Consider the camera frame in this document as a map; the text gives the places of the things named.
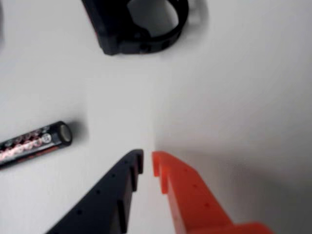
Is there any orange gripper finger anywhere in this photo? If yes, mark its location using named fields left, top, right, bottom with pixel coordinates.
left=152, top=151, right=275, bottom=234

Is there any navy gripper finger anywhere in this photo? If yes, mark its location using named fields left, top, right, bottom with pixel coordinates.
left=45, top=149, right=144, bottom=234

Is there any black AA battery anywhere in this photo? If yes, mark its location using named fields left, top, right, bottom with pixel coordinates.
left=0, top=121, right=73, bottom=169

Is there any black plastic ring clip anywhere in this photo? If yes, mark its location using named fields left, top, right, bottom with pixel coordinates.
left=81, top=0, right=190, bottom=56

